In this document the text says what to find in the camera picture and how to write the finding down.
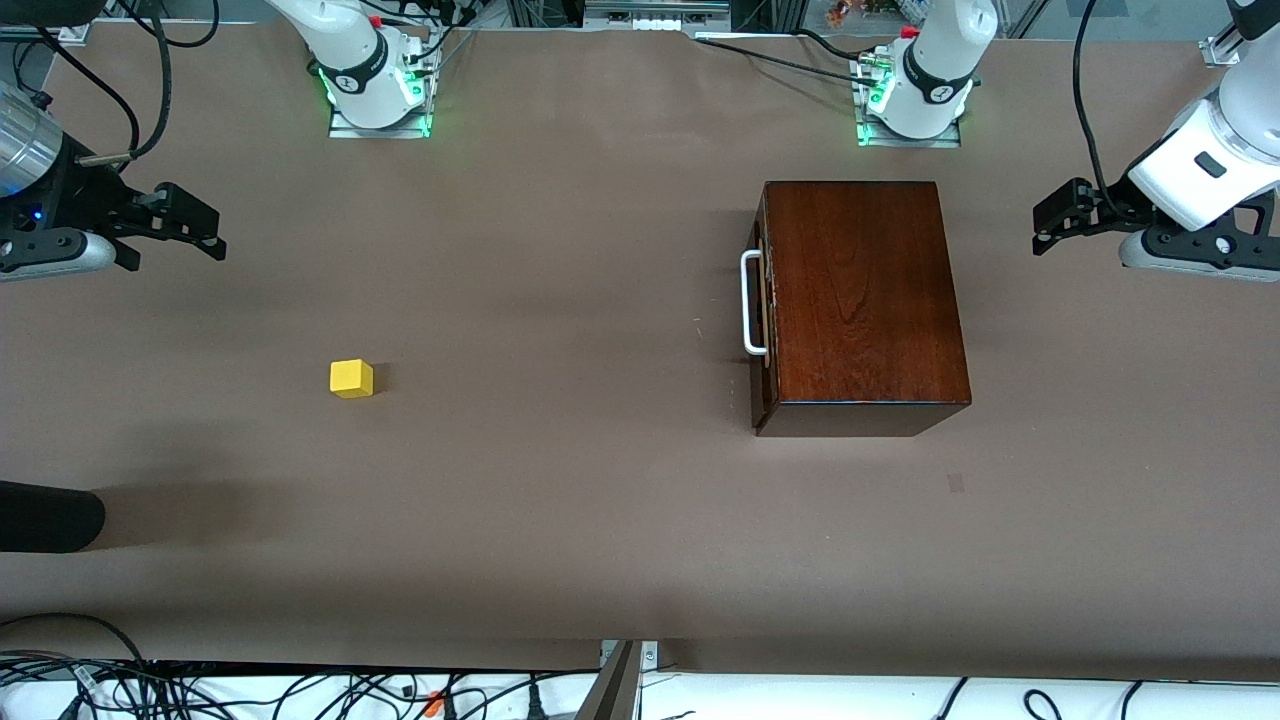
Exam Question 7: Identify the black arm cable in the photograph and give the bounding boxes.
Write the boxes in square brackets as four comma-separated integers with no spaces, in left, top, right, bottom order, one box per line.
[10,0,221,169]
[1072,0,1133,217]

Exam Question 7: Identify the white power strip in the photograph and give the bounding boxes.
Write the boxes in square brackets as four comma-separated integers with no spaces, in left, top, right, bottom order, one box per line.
[585,0,733,33]

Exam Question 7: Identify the long black table cable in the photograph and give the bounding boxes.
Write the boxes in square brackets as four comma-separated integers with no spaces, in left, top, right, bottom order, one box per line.
[695,35,881,86]

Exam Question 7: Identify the short black table cable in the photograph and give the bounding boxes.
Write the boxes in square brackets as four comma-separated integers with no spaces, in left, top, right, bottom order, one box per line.
[795,28,871,66]

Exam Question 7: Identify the black base cable bundle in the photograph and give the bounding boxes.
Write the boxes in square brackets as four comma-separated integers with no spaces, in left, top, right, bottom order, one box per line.
[385,0,483,71]

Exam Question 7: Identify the dark wooden cabinet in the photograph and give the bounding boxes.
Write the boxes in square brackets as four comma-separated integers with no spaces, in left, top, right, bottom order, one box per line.
[750,181,973,438]

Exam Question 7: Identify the aluminium frame profile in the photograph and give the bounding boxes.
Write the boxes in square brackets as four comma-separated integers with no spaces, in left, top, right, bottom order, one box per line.
[1200,0,1280,69]
[0,20,93,43]

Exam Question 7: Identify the wooden drawer with white handle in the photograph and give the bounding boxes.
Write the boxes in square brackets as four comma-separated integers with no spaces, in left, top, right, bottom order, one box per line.
[741,195,779,431]

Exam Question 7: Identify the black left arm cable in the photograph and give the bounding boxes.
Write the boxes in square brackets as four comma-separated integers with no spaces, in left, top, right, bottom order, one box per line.
[1072,0,1133,217]

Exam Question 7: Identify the black cylinder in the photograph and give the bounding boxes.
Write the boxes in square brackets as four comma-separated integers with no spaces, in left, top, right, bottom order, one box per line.
[0,480,107,554]

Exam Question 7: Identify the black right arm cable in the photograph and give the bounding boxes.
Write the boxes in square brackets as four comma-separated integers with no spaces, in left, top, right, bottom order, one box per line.
[10,0,221,169]

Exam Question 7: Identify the grey metal bracket beam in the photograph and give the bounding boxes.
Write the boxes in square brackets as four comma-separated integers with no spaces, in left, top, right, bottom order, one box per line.
[575,640,661,720]

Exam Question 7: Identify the black cable tangle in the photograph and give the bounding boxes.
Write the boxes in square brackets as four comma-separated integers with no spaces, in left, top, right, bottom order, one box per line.
[0,652,601,720]

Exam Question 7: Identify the black looped floor cable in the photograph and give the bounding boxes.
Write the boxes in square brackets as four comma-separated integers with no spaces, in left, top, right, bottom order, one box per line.
[0,612,151,666]

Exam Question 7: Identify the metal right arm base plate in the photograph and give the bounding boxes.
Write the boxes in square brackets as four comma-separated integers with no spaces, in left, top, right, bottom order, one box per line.
[328,50,437,139]

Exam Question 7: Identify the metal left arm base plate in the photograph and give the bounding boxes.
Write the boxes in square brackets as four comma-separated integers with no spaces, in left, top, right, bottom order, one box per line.
[850,55,966,149]

